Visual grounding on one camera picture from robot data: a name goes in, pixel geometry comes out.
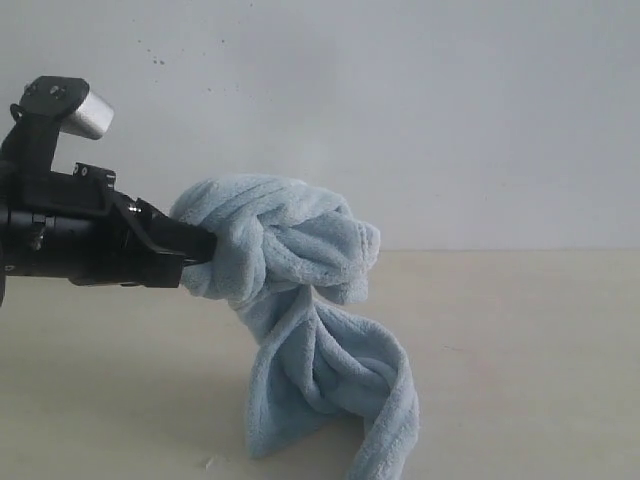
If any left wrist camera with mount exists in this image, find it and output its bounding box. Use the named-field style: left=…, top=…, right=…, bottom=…
left=1, top=76, right=115, bottom=174

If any light blue fluffy towel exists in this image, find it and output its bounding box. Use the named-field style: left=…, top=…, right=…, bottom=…
left=171, top=174, right=419, bottom=479

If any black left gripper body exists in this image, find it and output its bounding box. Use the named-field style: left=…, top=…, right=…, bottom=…
left=1, top=161, right=144, bottom=296

